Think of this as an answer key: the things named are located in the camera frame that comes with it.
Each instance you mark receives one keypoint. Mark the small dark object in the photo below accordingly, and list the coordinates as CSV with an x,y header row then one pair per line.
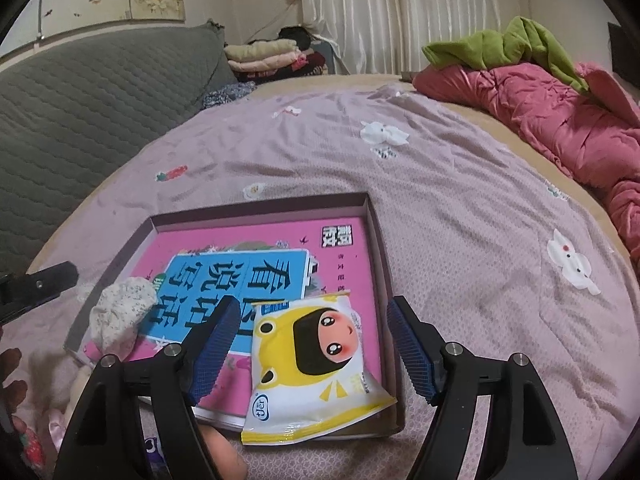
x,y
407,76

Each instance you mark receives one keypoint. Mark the dark grey cardboard box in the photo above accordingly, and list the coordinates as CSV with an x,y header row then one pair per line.
x,y
380,270

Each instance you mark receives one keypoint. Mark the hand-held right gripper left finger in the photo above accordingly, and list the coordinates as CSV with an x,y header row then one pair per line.
x,y
215,355

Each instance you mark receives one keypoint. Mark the white speckled cloth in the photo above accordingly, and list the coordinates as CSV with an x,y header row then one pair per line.
x,y
122,310

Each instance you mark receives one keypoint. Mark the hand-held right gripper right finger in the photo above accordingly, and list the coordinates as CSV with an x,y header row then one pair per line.
x,y
411,355

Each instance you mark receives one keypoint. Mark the peach soft ball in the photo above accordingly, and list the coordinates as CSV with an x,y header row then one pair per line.
x,y
222,455

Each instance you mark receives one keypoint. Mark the dark patterned cloth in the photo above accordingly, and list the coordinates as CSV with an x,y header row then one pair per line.
x,y
227,95

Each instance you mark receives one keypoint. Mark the grey quilted headboard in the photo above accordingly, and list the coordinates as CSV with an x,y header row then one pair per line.
x,y
75,125

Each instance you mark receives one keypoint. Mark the cream plush toy pink dress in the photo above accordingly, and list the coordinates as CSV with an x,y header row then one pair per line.
x,y
75,385

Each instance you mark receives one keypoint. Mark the yellow cartoon wipes packet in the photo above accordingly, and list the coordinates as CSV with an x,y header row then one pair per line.
x,y
300,395

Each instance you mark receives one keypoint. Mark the lilac printed bed sheet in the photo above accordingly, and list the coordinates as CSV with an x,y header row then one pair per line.
x,y
450,210

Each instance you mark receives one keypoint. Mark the blue grey chair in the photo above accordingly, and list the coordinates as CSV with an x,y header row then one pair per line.
x,y
322,57

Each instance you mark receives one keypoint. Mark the pink red quilt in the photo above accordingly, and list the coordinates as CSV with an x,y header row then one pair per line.
x,y
550,120

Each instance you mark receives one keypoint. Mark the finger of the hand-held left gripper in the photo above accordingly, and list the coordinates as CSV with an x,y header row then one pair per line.
x,y
45,280

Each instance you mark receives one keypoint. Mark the white curtain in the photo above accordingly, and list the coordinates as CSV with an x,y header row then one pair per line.
x,y
400,10

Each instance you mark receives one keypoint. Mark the pink picture book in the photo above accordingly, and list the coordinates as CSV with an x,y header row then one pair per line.
x,y
280,240

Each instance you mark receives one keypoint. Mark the green blanket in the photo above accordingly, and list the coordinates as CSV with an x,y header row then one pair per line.
x,y
500,42

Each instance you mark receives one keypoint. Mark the stack of folded clothes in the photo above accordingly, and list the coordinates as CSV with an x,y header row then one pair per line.
x,y
260,55

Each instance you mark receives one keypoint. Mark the person's left hand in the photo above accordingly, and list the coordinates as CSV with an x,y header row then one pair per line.
x,y
11,362

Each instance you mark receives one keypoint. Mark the black wall television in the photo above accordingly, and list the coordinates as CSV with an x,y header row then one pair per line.
x,y
625,55

